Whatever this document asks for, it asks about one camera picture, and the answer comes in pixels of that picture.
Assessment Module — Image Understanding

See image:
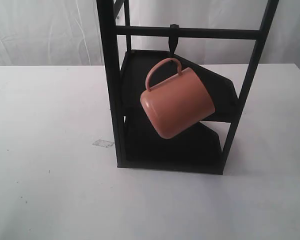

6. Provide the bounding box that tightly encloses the clear tape piece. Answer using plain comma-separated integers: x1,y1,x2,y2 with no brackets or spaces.
92,139,114,148

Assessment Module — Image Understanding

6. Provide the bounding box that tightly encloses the terracotta pink ceramic mug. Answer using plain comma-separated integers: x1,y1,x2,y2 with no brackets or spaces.
140,58,216,139

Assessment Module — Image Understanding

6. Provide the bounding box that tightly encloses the black metal shelf rack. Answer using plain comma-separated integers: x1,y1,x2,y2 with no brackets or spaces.
96,0,278,175

